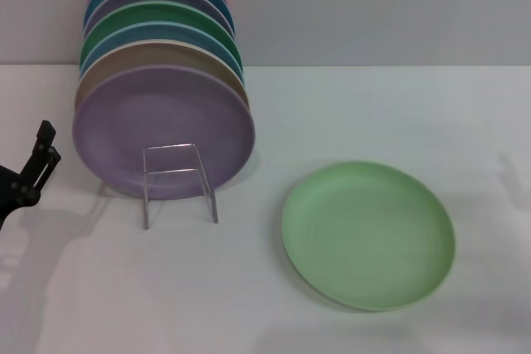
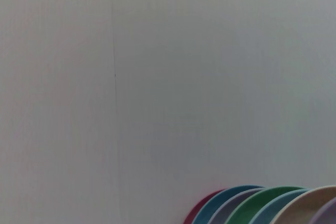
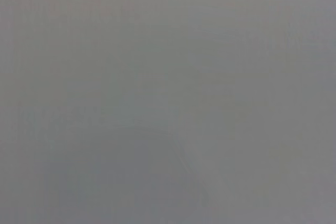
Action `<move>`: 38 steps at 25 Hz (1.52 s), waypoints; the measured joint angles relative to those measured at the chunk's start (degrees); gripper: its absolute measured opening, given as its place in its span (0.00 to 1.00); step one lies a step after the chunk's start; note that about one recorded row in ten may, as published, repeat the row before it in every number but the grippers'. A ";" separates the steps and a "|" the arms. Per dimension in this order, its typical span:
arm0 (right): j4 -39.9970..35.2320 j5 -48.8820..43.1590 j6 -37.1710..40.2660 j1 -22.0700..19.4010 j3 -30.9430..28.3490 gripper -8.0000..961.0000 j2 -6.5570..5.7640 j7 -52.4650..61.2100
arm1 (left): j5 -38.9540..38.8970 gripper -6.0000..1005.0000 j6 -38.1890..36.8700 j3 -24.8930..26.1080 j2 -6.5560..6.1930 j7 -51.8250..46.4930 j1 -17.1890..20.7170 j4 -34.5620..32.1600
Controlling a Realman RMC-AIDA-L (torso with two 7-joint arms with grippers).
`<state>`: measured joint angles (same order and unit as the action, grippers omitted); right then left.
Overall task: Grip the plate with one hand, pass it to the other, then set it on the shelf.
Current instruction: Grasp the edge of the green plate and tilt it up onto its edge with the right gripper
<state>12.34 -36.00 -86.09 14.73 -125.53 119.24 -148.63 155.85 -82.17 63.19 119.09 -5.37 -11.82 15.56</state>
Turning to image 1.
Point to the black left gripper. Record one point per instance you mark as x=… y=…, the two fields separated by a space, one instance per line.
x=12 y=188

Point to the light green plate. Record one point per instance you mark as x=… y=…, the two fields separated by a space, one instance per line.
x=369 y=238

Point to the lilac plate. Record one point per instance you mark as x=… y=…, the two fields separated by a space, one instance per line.
x=137 y=122

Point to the tan plate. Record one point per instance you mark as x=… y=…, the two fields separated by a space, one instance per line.
x=166 y=57

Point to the light blue plate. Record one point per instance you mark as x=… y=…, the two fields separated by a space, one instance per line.
x=174 y=32

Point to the dark green plate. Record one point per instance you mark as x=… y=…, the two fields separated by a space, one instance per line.
x=166 y=14

